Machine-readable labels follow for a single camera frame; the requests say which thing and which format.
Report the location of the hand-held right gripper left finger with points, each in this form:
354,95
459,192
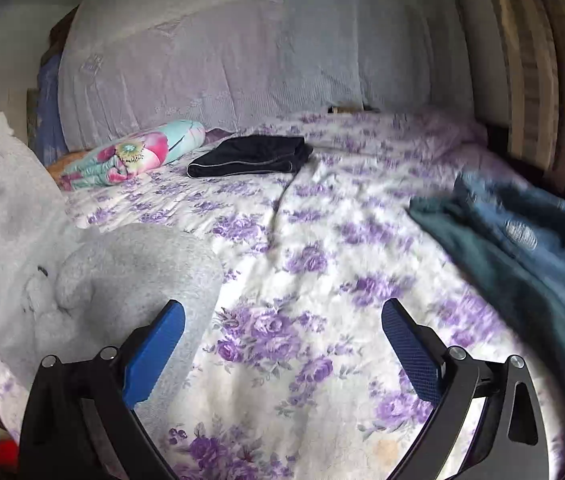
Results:
156,354

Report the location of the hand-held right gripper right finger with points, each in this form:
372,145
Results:
409,355

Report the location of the grey sweatshirt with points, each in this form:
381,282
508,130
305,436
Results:
112,270

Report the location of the dark teal garment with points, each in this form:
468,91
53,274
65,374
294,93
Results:
487,262

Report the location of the blue jeans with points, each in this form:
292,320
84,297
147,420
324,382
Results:
527,222

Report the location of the colourful floral folded blanket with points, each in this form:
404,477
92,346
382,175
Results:
132,156

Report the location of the dark navy folded garment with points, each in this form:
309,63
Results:
257,156

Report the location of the blue patterned cloth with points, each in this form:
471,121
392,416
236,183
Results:
50,110

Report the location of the striped beige curtain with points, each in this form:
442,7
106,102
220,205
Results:
537,85

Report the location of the grey covered headboard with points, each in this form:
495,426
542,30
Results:
262,50

